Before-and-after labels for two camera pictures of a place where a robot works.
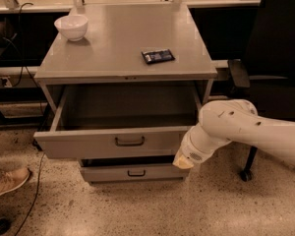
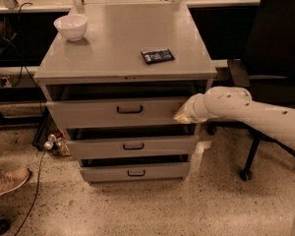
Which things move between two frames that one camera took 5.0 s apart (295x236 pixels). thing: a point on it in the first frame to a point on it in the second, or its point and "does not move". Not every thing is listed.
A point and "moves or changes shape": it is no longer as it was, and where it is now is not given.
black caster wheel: [1, 226] does not move
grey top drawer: [121, 121] moves or changes shape
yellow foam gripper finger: [183, 163] to [183, 116]
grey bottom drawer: [132, 169] does not move
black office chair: [273, 70] does not move
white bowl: [73, 27] does not move
